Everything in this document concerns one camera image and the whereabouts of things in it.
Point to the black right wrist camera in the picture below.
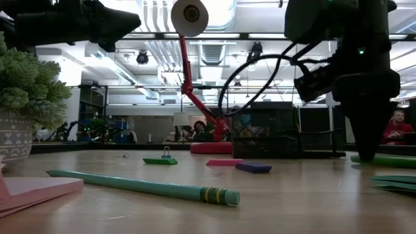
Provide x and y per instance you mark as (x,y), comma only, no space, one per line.
(317,83)

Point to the grey patterned plant pot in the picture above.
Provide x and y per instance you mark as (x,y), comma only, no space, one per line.
(13,139)

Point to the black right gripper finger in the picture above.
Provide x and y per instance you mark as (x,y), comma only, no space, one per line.
(367,130)

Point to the purple eraser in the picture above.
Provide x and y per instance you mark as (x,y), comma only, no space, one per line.
(253,167)

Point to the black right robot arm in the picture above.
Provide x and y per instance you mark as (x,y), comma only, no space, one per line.
(308,19)

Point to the teal sticky note pad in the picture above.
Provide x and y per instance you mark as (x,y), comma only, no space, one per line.
(396,183)

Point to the black aluminium table frame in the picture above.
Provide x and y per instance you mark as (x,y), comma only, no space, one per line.
(97,147)

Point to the pink sticky note pad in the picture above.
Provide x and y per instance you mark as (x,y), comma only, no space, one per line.
(35,191)

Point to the black overhead frame bar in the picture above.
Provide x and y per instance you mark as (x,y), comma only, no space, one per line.
(227,35)

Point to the green eraser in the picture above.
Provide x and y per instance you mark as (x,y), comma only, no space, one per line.
(161,161)

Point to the red desk lamp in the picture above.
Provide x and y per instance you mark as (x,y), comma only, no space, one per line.
(187,65)

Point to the white background table lamp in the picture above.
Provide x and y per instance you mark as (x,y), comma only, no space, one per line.
(180,119)

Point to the black background rack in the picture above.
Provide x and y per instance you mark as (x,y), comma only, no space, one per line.
(106,113)

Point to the pink eraser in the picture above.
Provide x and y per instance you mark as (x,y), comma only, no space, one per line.
(224,162)

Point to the green artificial succulent plant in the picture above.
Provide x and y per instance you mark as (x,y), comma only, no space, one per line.
(26,84)

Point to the teal pencil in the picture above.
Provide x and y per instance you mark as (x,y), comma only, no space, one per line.
(136,185)

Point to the black office partition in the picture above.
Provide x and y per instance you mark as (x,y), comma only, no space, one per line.
(315,118)

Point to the thin black frame bar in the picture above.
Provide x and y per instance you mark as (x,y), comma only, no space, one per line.
(146,86)

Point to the black hanging ceiling fixture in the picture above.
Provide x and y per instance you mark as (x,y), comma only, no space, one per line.
(142,58)
(255,50)

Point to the person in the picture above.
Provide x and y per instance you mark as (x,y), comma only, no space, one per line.
(396,130)
(199,127)

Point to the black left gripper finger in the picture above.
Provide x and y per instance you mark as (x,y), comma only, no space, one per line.
(107,45)
(97,24)

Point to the black mesh desk organizer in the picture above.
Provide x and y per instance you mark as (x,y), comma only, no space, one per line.
(260,143)

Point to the blue binder clip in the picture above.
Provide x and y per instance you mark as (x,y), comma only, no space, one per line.
(166,156)

